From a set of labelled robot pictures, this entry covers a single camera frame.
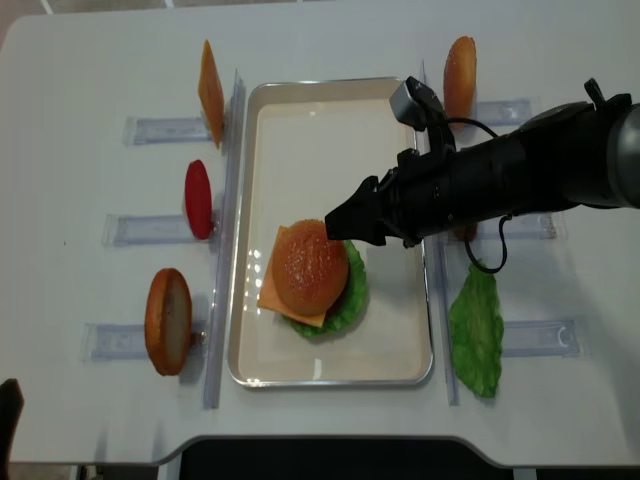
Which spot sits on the metal tray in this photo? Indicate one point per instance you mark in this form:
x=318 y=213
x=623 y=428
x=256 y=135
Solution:
x=309 y=145

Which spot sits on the clear rack near buns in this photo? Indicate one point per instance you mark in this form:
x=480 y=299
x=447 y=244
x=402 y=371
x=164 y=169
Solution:
x=503 y=113

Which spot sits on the clear rack near tomato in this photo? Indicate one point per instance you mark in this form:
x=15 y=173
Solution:
x=127 y=230

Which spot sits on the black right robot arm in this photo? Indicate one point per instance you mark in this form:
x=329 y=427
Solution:
x=582 y=153

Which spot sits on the clear rack near lettuce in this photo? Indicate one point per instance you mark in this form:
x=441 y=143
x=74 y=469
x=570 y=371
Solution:
x=540 y=338

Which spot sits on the sesame top bun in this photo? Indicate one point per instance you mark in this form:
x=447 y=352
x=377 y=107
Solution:
x=309 y=270

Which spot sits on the clear left long rail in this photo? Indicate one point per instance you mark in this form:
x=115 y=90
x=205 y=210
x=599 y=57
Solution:
x=226 y=246

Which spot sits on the clear right long rail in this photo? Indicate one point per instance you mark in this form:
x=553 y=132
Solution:
x=441 y=294

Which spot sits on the cheese slice on burger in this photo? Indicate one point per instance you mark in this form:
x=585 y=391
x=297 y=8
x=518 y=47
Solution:
x=269 y=299

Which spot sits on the clear long rail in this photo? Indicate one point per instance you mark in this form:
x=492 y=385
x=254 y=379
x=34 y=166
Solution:
x=441 y=294
x=226 y=246

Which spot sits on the bottom bun slice on rack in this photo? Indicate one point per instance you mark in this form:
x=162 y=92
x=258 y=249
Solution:
x=168 y=322

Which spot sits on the dark object at corner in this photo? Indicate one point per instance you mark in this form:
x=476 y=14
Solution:
x=11 y=405

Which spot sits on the lettuce leaf on tray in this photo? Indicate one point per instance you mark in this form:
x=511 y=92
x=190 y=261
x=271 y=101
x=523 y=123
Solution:
x=353 y=306

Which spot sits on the red tomato slice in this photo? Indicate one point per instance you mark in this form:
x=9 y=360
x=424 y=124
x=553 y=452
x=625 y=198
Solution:
x=198 y=200

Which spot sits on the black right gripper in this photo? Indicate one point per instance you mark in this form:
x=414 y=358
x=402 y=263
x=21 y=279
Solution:
x=416 y=202

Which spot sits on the green lettuce leaf on rack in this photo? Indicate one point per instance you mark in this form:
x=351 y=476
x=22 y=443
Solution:
x=476 y=331

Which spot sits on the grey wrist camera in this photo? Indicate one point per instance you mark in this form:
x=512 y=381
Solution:
x=416 y=105

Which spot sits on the brown meat patty on rack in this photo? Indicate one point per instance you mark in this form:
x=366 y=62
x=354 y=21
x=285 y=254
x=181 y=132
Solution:
x=468 y=232

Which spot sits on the clear rack near bun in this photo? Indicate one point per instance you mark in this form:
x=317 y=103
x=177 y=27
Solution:
x=113 y=342

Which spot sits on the clear rack near cheese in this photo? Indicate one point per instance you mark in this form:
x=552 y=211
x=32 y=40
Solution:
x=147 y=131

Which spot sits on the meat patty on burger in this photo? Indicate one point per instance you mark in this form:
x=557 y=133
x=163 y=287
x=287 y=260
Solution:
x=336 y=305

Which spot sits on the standing orange cheese slice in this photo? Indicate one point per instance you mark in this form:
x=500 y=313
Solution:
x=211 y=94

